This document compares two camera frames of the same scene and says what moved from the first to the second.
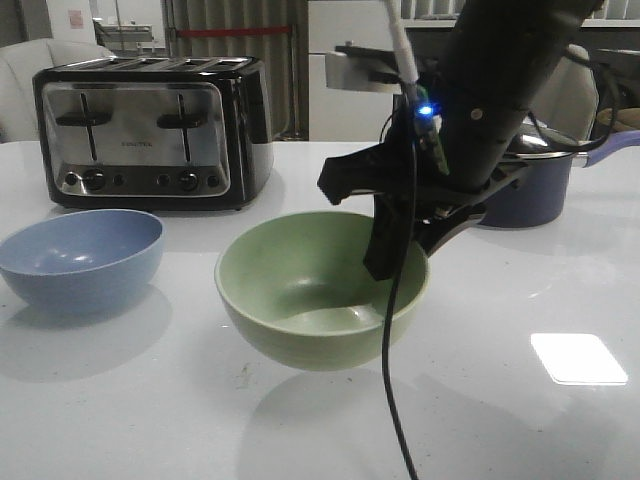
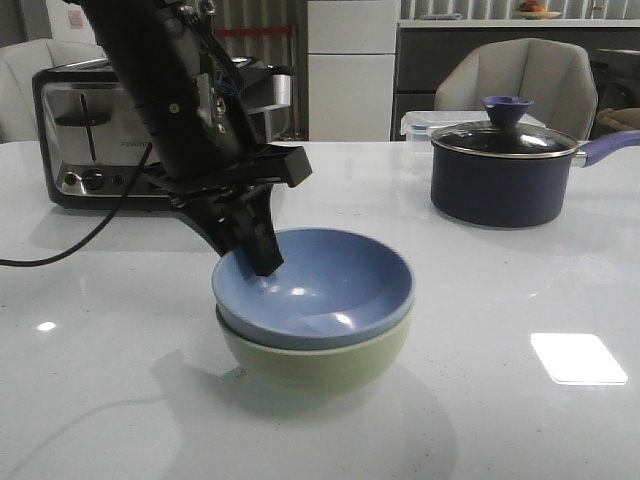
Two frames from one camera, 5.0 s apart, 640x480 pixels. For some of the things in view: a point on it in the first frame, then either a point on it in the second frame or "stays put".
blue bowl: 82,259 to 335,289
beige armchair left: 19,62 stays put
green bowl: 296,288 to 313,372
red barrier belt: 234,30 stays put
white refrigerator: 346,115 stays put
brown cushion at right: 627,119 stays put
